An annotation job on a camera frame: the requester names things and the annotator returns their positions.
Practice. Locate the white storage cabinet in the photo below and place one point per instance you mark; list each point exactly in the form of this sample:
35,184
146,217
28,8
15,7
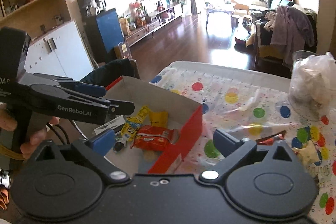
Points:
61,53

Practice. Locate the cream white snack bag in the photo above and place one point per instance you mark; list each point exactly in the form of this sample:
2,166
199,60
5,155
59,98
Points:
307,154

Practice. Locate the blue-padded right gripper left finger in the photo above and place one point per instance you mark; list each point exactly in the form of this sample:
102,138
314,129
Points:
92,155

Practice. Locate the red cardboard box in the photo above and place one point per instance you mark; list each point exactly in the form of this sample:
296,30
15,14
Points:
185,115

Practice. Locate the clear plastic jar with bags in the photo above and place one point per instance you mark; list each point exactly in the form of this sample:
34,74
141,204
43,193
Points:
312,85

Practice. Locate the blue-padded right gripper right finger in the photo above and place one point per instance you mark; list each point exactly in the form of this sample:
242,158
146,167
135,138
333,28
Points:
237,153

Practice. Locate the blue-fronted black cabinet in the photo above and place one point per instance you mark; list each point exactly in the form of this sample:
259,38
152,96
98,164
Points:
102,28

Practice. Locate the red instant noodle packet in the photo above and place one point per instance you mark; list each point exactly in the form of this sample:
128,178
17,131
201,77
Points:
153,138

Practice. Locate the purple clothes on chair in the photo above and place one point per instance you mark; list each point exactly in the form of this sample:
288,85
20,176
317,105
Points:
292,31

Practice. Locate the dark chair behind box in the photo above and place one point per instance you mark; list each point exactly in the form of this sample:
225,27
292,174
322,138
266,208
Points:
108,73

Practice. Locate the small black round jelly cup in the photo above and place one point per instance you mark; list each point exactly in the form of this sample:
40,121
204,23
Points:
119,146

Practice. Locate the yellow cartoon snack packet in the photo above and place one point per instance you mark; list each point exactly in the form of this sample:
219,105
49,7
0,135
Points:
133,124

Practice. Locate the dark red foil snack bag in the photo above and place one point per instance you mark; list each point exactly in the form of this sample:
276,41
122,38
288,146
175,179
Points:
271,139

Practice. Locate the colourful balloon tablecloth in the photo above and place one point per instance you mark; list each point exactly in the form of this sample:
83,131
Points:
247,110

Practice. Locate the wooden coffee table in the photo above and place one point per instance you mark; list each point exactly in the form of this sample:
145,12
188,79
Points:
227,8

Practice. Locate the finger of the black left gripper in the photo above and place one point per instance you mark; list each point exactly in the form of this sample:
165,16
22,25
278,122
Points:
80,87
117,107

